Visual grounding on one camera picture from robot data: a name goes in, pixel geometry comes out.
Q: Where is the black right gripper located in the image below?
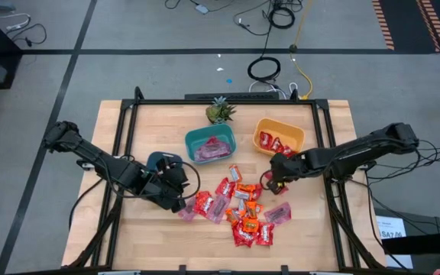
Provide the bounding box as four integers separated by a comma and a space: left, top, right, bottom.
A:
268, 150, 309, 196

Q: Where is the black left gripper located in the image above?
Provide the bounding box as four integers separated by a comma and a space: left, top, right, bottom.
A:
141, 155, 191, 214

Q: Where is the dark teal plastic bin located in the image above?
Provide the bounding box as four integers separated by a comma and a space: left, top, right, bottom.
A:
146, 151, 184, 173

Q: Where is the red Cheetos bag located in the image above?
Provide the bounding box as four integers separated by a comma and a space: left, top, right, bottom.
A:
225, 208, 241, 225

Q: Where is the light teal plastic bin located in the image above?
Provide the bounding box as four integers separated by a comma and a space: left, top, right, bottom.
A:
184, 123, 238, 166

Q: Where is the yellow plastic bin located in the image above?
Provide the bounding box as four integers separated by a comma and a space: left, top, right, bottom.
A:
252, 117, 306, 157

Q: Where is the small artificial succulent plant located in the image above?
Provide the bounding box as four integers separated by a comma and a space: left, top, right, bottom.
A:
205, 95, 238, 125

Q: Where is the black bar behind table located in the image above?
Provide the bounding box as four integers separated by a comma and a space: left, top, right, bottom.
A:
184, 92, 281, 101

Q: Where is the white paper sign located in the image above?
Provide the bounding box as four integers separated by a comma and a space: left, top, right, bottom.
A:
375, 215, 414, 270

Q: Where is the black cabinet with sign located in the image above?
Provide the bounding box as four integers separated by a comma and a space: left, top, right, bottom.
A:
374, 207, 440, 270

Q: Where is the black orange striped floor mat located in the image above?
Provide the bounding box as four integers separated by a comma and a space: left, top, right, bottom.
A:
371, 0, 440, 53

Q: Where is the black aluminium table frame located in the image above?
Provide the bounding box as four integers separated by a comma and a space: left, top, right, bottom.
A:
66, 86, 387, 274

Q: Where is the black coiled floor cable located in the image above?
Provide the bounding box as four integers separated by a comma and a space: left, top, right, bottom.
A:
247, 56, 282, 83
267, 5, 296, 31

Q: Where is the yellow cable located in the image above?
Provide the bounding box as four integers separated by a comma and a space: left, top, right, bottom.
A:
289, 0, 315, 101

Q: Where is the black floor cable with plug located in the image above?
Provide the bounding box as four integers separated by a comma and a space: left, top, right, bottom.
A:
233, 0, 278, 37

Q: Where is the thin black floor cable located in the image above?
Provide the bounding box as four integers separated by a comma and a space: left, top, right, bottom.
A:
5, 23, 48, 49

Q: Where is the thin white floor cable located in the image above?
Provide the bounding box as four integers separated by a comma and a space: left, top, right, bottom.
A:
0, 13, 32, 31

